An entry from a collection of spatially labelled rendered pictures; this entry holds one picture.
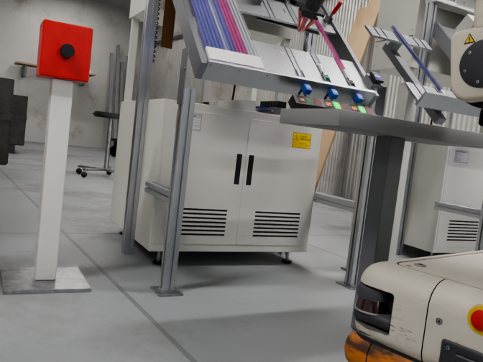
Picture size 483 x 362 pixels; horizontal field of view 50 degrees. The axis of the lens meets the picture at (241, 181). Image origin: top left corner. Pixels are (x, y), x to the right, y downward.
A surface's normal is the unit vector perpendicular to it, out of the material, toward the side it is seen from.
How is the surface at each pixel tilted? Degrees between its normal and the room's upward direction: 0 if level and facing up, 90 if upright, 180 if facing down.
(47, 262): 90
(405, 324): 90
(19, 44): 90
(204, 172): 90
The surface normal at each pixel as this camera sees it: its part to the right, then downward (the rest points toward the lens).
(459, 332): -0.76, -0.04
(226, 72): 0.24, 0.77
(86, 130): 0.51, 0.12
